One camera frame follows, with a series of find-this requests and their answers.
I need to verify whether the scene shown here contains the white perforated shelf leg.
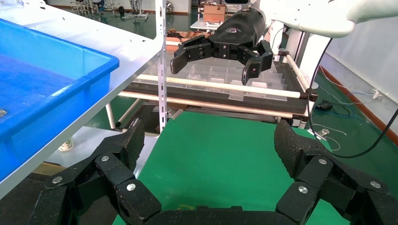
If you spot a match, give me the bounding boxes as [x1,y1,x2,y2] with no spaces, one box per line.
[155,0,168,134]

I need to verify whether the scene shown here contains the white cup green print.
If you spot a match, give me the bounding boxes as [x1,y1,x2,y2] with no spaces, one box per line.
[58,137,75,153]

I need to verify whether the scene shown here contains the white metal shelf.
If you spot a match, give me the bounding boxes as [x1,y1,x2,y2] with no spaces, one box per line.
[0,0,164,199]

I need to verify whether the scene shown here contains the closed brown cardboard box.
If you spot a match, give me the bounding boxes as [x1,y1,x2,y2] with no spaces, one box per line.
[202,4,227,24]

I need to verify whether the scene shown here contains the black rack mat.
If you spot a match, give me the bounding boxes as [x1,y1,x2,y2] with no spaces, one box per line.
[124,60,312,115]

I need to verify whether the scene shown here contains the wooden tray black mat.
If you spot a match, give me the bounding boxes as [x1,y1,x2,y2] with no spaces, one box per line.
[0,161,68,225]

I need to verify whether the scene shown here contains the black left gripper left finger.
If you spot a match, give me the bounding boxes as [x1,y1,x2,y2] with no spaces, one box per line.
[29,118,162,225]

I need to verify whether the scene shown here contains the short white rack pipe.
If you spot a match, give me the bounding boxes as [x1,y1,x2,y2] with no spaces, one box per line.
[284,52,312,90]

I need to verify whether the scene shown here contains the green table cloth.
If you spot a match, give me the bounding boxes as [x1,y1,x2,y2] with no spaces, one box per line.
[112,111,352,225]

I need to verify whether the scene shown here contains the white robot body column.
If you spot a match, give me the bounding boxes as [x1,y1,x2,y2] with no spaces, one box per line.
[269,21,331,94]

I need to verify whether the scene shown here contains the blue floor cable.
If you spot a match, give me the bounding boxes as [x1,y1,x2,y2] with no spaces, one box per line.
[312,105,374,125]

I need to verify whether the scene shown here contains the blue plastic tray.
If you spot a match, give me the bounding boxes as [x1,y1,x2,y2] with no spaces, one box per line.
[0,18,120,182]

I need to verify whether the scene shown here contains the black power adapter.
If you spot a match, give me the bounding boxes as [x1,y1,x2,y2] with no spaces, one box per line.
[314,101,333,112]

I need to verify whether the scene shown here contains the long white rack pipe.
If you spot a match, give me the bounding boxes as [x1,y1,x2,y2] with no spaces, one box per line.
[119,91,294,119]
[137,74,301,99]

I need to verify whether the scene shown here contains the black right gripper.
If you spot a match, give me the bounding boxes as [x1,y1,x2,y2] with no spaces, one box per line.
[169,7,274,86]

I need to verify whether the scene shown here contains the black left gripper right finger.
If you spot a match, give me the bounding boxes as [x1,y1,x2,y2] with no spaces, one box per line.
[274,119,398,225]

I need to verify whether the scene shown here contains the small silver metal clamp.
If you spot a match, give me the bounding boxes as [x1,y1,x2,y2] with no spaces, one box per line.
[307,128,330,140]

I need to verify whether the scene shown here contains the white rack leg pipe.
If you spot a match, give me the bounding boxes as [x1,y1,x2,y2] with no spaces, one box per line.
[106,104,115,129]
[115,98,142,128]

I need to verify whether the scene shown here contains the white floor cable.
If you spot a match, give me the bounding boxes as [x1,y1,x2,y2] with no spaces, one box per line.
[311,122,347,151]

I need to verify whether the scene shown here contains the black cable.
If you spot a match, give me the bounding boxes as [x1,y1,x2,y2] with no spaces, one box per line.
[306,38,398,159]

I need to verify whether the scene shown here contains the clear plastic organizer box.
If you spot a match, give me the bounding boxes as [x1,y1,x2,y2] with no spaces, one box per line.
[133,59,288,102]

